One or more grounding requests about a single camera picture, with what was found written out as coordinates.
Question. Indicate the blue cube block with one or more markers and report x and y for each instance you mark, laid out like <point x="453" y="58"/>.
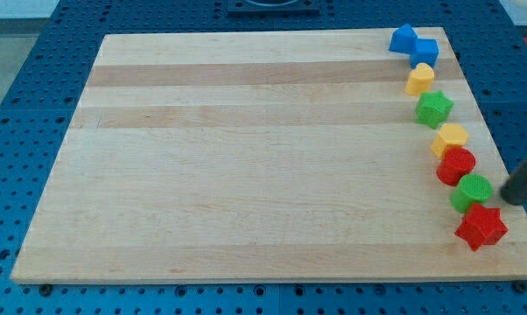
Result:
<point x="424" y="50"/>

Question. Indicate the wooden board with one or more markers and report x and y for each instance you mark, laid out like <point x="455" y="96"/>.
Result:
<point x="253" y="157"/>

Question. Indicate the yellow heart block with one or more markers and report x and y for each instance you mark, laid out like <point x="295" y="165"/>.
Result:
<point x="420" y="80"/>

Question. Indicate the green star block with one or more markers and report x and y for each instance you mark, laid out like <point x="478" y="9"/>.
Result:
<point x="433" y="108"/>

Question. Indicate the blue triangular block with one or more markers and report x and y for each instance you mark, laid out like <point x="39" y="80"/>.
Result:
<point x="403" y="39"/>

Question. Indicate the yellow hexagon block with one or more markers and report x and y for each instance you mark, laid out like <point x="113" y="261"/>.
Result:
<point x="449" y="136"/>

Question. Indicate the red cylinder block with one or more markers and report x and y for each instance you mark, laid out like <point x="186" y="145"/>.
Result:
<point x="456" y="163"/>

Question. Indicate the green cylinder block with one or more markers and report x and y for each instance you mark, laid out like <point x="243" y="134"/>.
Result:
<point x="472" y="188"/>

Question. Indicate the red star block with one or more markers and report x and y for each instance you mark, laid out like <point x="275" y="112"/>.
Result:
<point x="481" y="226"/>

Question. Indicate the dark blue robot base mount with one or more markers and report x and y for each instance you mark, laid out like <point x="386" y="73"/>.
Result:
<point x="273" y="7"/>

